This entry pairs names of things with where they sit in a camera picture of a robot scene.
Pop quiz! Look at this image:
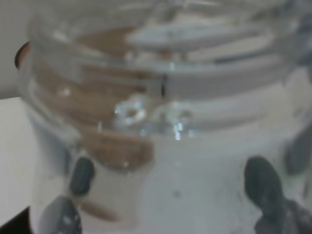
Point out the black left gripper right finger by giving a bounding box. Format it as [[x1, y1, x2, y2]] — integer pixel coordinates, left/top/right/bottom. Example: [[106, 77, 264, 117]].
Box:
[[254, 199, 312, 234]]

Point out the amber translucent cup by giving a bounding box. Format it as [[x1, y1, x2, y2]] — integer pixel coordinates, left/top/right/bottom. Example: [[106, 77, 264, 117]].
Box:
[[14, 41, 30, 69]]

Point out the clear plastic water bottle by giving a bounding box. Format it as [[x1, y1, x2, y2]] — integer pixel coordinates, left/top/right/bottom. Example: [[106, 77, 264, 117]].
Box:
[[19, 0, 312, 234]]

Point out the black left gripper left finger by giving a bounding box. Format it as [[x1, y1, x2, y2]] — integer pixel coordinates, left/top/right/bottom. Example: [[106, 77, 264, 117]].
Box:
[[39, 196, 82, 234]]

